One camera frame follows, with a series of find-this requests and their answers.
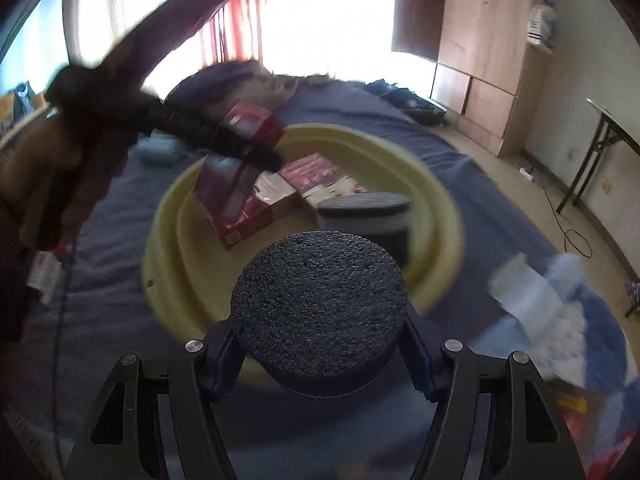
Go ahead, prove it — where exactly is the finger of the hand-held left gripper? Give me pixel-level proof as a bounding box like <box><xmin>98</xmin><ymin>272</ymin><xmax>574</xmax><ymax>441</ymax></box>
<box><xmin>145</xmin><ymin>100</ymin><xmax>283</xmax><ymax>172</ymax></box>
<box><xmin>100</xmin><ymin>0</ymin><xmax>233</xmax><ymax>78</ymax></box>

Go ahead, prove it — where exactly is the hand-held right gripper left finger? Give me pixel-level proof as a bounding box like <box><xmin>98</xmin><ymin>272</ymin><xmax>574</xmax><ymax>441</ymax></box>
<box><xmin>64</xmin><ymin>321</ymin><xmax>251</xmax><ymax>480</ymax></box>

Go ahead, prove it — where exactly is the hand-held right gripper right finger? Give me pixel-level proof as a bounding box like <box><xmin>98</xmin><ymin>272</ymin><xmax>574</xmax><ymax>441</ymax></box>
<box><xmin>400</xmin><ymin>305</ymin><xmax>586</xmax><ymax>480</ymax></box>

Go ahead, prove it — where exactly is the small red box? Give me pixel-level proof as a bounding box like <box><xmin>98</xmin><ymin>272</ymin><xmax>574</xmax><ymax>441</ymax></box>
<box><xmin>223</xmin><ymin>101</ymin><xmax>286</xmax><ymax>147</ymax></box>

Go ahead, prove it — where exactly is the glossy dark red box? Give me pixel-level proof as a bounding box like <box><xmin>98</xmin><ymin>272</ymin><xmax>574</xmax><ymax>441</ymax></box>
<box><xmin>192</xmin><ymin>154</ymin><xmax>275</xmax><ymax>251</ymax></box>

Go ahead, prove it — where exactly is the yellow plastic basin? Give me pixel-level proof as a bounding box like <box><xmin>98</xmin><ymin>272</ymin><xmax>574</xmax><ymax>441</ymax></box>
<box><xmin>141</xmin><ymin>122</ymin><xmax>466</xmax><ymax>386</ymax></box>

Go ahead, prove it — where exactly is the dark grey foam disc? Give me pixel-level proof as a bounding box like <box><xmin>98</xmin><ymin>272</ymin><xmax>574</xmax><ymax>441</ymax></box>
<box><xmin>316</xmin><ymin>192</ymin><xmax>413</xmax><ymax>267</ymax></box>
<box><xmin>231</xmin><ymin>230</ymin><xmax>408</xmax><ymax>401</ymax></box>

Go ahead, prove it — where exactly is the person's left forearm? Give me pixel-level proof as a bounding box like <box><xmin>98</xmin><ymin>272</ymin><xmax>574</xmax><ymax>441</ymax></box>
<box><xmin>0</xmin><ymin>115</ymin><xmax>86</xmax><ymax>261</ymax></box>

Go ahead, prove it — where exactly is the light blue plastic case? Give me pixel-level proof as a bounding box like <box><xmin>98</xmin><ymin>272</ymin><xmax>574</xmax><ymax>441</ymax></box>
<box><xmin>137</xmin><ymin>132</ymin><xmax>177</xmax><ymax>164</ymax></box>

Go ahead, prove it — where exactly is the purple clothing pile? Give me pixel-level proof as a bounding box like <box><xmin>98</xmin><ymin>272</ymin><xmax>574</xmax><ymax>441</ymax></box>
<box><xmin>165</xmin><ymin>60</ymin><xmax>301</xmax><ymax>111</ymax></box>

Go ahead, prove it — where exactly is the red curtain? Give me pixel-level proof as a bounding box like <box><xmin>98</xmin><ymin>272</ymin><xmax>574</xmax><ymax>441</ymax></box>
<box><xmin>192</xmin><ymin>0</ymin><xmax>264</xmax><ymax>63</ymax></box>

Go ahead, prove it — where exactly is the white topped box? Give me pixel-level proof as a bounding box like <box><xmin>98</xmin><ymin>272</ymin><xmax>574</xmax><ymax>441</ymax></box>
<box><xmin>252</xmin><ymin>170</ymin><xmax>303</xmax><ymax>216</ymax></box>

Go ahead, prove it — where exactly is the red and white box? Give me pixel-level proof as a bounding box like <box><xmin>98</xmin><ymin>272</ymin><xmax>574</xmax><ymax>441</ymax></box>
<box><xmin>279</xmin><ymin>154</ymin><xmax>370</xmax><ymax>209</ymax></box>

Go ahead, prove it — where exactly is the bed with navy sheet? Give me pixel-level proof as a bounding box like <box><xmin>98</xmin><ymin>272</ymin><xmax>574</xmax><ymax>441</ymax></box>
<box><xmin>15</xmin><ymin>80</ymin><xmax>566</xmax><ymax>480</ymax></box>

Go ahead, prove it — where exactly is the white cloth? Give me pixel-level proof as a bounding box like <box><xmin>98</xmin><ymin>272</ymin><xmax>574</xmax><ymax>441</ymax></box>
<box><xmin>487</xmin><ymin>252</ymin><xmax>586</xmax><ymax>346</ymax></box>

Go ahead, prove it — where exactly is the dark clothes heap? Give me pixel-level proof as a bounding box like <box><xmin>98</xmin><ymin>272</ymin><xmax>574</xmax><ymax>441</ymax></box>
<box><xmin>367</xmin><ymin>79</ymin><xmax>448</xmax><ymax>126</ymax></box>

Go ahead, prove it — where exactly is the wooden wardrobe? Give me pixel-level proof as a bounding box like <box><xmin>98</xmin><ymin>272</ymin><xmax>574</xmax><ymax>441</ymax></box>
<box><xmin>392</xmin><ymin>0</ymin><xmax>551</xmax><ymax>158</ymax></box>

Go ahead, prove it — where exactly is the folding table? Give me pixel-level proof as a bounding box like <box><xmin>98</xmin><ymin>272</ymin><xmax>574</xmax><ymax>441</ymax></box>
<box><xmin>555</xmin><ymin>97</ymin><xmax>640</xmax><ymax>216</ymax></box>

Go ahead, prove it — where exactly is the hanging white bag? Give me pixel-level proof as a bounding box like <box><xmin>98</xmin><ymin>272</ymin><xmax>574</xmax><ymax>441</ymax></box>
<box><xmin>527</xmin><ymin>2</ymin><xmax>559</xmax><ymax>54</ymax></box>

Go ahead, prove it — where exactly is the black floor cable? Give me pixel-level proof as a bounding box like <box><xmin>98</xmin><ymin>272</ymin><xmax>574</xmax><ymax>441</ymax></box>
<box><xmin>525</xmin><ymin>160</ymin><xmax>593</xmax><ymax>259</ymax></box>

